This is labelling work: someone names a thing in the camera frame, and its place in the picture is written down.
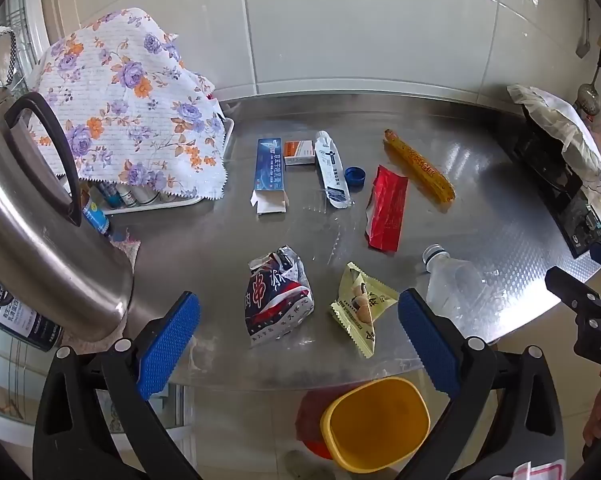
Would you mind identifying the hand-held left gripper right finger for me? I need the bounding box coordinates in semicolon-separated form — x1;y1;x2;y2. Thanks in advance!
398;287;566;480

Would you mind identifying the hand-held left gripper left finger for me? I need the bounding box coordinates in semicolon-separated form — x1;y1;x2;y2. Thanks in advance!
33;290;202;480

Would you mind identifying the clear plastic bottle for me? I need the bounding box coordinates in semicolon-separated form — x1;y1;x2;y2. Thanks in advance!
421;243;499;328

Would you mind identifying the yellow snack packet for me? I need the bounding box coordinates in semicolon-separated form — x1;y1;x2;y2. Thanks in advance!
329;261;400;360

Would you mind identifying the yellow plastic bin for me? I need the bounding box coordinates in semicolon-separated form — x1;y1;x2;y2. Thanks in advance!
320;377;432;475

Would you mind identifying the dark blue snack bag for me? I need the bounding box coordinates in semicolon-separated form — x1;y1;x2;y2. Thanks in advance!
244;245;314;349

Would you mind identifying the red foil wrapper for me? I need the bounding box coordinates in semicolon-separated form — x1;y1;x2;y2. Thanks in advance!
364;164;410;253

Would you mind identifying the orange sausage stick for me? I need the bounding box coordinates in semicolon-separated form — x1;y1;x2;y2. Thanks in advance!
384;128;457;204

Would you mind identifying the black gas stove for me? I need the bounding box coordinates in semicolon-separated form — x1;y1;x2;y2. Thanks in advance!
501;110;601;260

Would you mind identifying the red plastic bag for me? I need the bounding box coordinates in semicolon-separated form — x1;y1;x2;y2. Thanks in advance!
295;389;342;461

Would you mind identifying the black wok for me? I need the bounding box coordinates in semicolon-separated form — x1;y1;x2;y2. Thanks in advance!
521;104;581;163

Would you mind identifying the blue label bottle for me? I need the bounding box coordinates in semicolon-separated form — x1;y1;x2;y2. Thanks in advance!
82;197;112;236

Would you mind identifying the white red paper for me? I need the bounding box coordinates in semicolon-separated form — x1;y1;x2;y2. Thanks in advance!
509;459;567;480

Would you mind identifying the white jar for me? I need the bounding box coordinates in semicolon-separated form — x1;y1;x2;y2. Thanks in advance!
134;186;162;207

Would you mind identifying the white cloth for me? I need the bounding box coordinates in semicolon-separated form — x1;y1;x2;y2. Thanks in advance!
507;83;601;181

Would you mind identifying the dark label can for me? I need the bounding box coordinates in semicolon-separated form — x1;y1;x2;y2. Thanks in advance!
0;272;64;350

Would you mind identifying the metal skimmer ladle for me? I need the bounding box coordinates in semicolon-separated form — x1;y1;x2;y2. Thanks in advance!
577;45;601;112

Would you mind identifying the stainless steel kettle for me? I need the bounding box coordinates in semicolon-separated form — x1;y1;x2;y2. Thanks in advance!
0;85;134;344

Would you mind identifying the white toothpaste tube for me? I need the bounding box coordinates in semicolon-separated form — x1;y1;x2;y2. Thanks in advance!
313;130;352;210

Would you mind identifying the blue toothpaste box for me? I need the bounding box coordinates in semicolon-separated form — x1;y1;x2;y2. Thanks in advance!
249;138;290;216

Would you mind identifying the white plastic rack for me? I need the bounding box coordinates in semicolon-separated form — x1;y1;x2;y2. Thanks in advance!
94;114;234;216

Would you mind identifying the metal spatula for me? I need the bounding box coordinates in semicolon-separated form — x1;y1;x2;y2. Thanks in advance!
575;0;592;59

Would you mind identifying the small orange white box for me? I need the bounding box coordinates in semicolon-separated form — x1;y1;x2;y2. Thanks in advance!
283;139;317;167

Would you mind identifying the floral cloth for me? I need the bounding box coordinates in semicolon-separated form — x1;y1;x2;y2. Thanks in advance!
28;7;230;202

